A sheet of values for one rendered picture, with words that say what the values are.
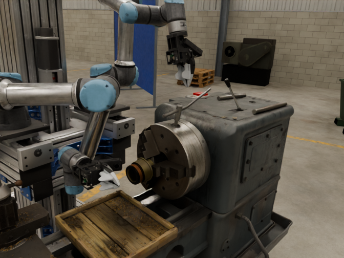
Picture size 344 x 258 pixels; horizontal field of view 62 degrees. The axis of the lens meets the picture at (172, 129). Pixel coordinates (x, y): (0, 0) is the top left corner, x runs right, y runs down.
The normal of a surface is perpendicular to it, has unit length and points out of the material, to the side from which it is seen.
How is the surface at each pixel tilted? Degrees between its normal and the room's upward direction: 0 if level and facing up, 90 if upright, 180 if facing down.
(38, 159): 90
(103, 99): 90
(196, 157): 68
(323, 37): 90
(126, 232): 0
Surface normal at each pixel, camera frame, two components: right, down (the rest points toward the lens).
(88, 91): 0.14, 0.32
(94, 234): 0.04, -0.95
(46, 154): 0.79, 0.23
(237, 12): -0.49, 0.26
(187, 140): 0.49, -0.55
